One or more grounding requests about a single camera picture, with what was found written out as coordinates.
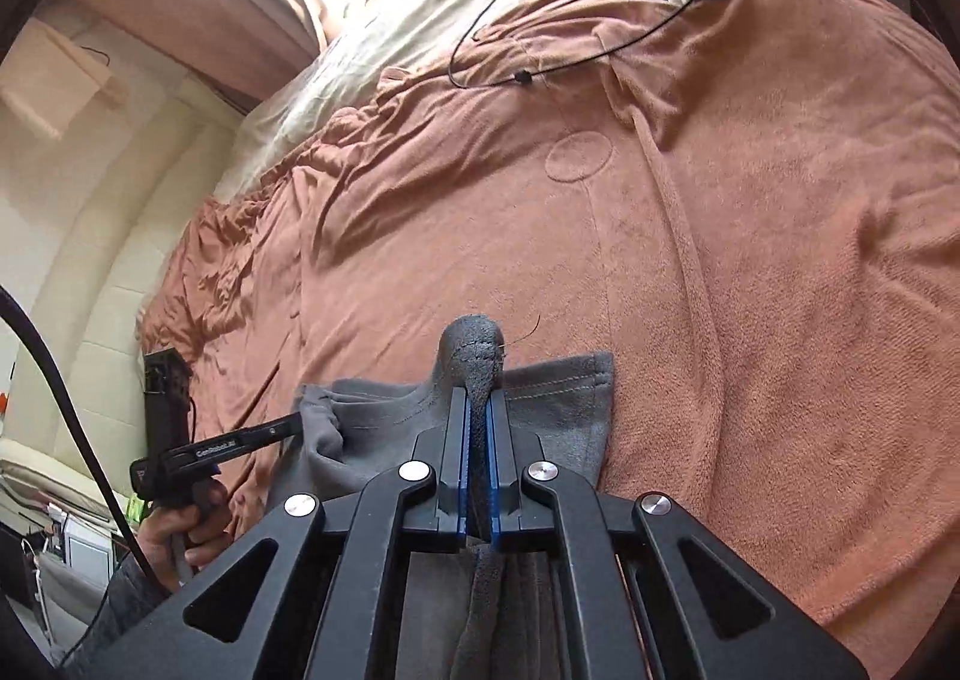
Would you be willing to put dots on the person's left hand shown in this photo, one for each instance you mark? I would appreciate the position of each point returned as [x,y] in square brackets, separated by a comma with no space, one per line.
[169,537]

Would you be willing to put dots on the cream padded headboard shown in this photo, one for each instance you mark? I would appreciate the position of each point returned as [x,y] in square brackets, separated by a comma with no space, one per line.
[97,260]

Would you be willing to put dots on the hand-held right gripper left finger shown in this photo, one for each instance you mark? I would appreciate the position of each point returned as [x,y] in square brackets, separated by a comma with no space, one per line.
[456,477]

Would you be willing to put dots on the orange-brown blanket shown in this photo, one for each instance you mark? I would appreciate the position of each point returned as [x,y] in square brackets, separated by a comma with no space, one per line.
[712,238]

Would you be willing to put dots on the grey T-shirt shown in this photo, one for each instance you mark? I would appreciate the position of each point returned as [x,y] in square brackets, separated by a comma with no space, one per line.
[547,410]

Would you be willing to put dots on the person's left forearm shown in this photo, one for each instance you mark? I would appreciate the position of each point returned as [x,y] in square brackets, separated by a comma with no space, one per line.
[127,612]

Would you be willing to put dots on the white storage box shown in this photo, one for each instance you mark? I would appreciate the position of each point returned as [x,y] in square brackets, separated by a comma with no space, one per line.
[90,541]

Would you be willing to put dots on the cream bedsheet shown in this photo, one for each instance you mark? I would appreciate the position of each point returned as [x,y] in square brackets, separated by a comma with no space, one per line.
[390,28]

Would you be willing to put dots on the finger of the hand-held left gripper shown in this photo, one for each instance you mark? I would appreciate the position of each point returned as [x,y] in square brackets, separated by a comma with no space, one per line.
[274,431]

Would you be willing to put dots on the beige hanging cloth bag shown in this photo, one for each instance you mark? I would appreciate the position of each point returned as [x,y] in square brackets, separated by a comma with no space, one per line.
[52,80]

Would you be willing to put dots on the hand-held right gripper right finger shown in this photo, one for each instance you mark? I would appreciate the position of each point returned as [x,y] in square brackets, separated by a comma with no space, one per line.
[501,477]

